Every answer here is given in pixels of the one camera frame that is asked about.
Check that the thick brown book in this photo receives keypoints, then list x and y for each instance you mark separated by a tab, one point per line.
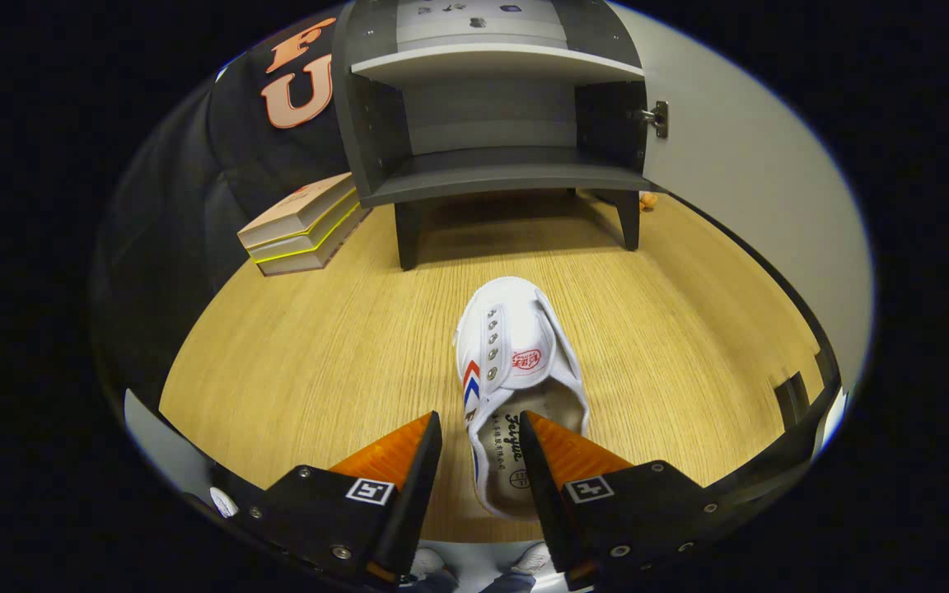
322	257

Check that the white canvas shoe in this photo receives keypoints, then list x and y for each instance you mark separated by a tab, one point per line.
516	329

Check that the yellow edged book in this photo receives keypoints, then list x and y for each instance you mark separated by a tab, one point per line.
310	239

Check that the person's left sneaker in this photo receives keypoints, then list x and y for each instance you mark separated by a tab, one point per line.
427	562

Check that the small orange toy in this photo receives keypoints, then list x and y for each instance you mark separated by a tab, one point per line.
648	200

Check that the person's right sneaker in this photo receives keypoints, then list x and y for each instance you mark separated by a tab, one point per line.
534	560

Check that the beige cover book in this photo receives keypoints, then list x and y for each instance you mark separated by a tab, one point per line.
293	210

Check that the grey shoe cabinet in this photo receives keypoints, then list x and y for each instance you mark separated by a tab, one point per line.
491	173

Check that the black backdrop cloth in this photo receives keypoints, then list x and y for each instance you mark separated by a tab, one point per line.
186	206

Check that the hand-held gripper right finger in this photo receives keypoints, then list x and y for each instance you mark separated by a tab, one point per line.
639	511

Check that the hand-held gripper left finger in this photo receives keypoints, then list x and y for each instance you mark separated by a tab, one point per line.
318	511

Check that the person's sneaker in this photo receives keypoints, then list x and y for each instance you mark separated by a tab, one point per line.
534	560
427	562

